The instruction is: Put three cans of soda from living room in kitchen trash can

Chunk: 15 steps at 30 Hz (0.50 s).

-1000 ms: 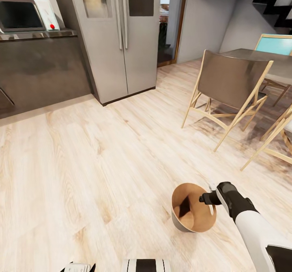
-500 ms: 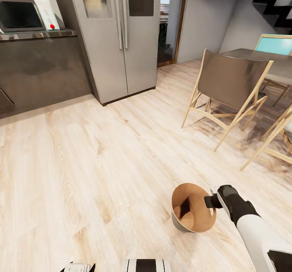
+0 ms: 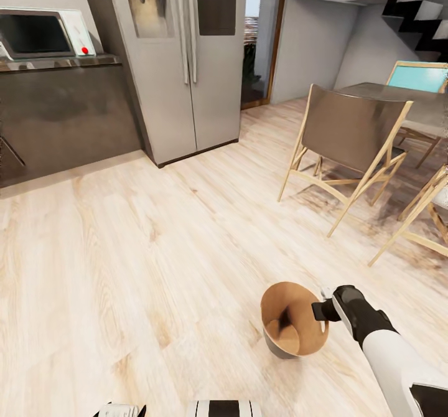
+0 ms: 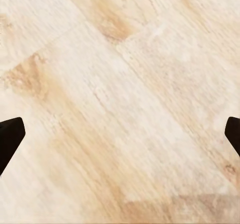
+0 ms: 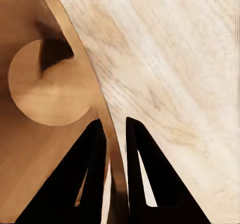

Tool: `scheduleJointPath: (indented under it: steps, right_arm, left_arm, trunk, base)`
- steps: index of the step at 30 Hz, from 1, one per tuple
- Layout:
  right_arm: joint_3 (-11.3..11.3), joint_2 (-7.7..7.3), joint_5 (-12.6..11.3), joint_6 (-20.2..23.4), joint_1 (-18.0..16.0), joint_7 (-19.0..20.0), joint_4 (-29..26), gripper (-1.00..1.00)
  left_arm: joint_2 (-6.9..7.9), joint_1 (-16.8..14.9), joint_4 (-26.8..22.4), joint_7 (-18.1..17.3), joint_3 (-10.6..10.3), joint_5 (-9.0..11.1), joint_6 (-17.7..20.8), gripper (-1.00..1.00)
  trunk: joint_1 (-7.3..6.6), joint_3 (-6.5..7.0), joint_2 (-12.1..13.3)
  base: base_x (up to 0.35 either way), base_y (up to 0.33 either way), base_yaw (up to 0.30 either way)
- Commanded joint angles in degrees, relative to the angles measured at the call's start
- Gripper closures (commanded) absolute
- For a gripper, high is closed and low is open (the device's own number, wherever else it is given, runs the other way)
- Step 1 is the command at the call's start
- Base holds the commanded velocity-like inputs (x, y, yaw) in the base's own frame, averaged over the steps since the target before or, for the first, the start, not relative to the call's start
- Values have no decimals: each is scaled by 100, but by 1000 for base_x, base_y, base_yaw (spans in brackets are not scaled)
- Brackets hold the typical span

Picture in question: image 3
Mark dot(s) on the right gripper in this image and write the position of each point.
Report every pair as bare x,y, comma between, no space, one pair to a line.
322,312

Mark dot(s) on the breakfast table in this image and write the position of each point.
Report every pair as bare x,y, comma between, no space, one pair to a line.
428,112

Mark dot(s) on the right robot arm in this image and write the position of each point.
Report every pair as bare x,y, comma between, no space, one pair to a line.
411,385

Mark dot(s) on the trash can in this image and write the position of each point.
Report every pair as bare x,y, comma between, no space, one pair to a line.
288,321

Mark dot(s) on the straight chair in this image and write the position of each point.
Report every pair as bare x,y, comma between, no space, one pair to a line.
436,190
426,76
354,131

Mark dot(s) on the robot trunk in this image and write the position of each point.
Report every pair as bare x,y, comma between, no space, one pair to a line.
224,408

